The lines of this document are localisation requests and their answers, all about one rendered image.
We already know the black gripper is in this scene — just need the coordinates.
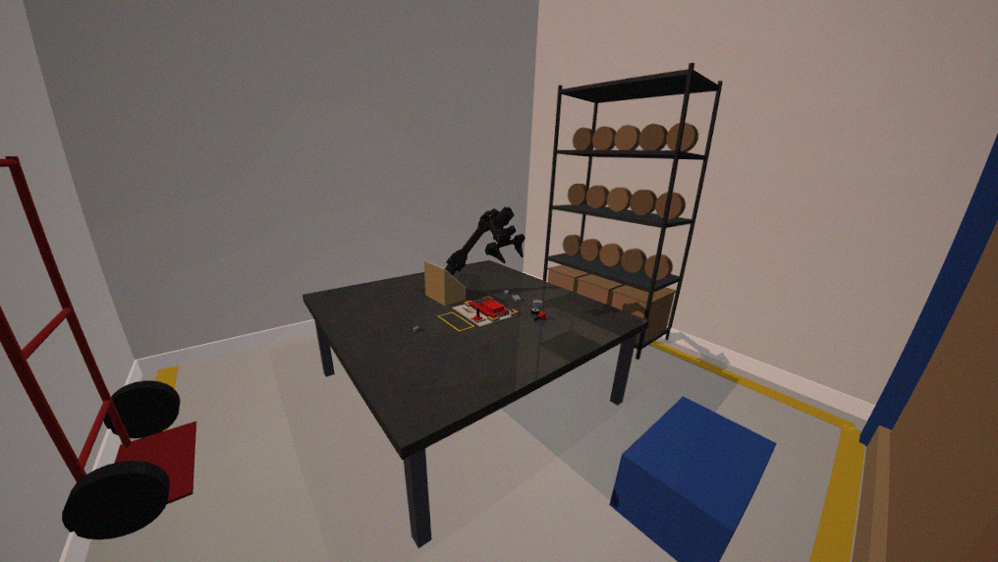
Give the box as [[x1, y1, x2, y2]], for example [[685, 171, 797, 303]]
[[485, 227, 526, 263]]

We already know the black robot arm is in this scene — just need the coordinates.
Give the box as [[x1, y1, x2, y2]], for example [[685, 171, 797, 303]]
[[445, 206, 516, 275]]

